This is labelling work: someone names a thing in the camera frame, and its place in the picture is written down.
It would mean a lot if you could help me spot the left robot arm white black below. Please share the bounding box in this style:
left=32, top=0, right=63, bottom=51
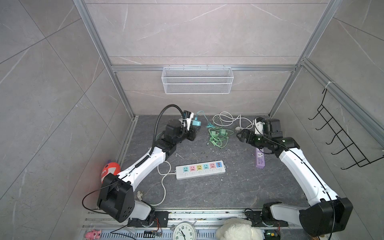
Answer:
left=96, top=104, right=200, bottom=226

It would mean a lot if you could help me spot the pink toy pig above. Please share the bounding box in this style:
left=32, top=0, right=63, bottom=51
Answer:
left=85, top=230, right=102, bottom=240

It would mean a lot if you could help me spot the white wire mesh basket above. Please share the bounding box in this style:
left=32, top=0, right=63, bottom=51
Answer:
left=162, top=67, right=234, bottom=95

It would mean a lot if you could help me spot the white plush toy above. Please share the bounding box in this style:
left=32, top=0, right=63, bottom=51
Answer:
left=215, top=218, right=264, bottom=240

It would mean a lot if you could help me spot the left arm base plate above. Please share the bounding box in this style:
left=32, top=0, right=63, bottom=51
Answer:
left=128, top=211, right=170, bottom=228

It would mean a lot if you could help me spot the white power strip cable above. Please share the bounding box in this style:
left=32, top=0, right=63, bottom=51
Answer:
left=137, top=161, right=178, bottom=207

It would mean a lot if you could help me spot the aluminium front rail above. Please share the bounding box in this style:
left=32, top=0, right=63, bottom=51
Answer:
left=77, top=208, right=310, bottom=240

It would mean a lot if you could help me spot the green charger and cable bundle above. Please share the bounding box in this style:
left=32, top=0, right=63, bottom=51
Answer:
left=206, top=125, right=234, bottom=149

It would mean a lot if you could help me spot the teal charger cable bundle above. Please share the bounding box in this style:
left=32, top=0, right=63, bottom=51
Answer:
left=196, top=110, right=214, bottom=128

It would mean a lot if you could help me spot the purple small power strip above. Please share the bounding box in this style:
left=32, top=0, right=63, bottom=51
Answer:
left=255, top=148, right=265, bottom=169

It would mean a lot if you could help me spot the white analog clock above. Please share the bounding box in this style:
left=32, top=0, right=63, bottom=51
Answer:
left=173, top=222, right=198, bottom=240

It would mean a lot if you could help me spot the white multicolour power strip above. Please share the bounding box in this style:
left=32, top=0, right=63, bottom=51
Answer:
left=176, top=161, right=226, bottom=180

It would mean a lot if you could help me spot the red toy vacuum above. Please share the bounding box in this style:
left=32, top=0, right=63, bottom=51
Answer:
left=101, top=160, right=121, bottom=183

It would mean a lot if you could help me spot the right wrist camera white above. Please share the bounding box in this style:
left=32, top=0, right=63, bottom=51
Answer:
left=253, top=117, right=264, bottom=135

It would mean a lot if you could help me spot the white cable of purple strip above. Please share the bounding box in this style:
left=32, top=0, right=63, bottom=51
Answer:
left=212, top=111, right=256, bottom=133

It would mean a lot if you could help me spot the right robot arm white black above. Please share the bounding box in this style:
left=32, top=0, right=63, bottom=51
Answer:
left=237, top=117, right=353, bottom=237

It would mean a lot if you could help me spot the black wire hook rack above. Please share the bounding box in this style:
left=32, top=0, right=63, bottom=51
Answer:
left=308, top=89, right=384, bottom=171

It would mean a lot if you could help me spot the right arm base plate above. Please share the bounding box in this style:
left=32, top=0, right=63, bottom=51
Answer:
left=244, top=209, right=289, bottom=228

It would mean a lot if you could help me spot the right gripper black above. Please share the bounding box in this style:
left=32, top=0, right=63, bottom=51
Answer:
left=236, top=128, right=271, bottom=148

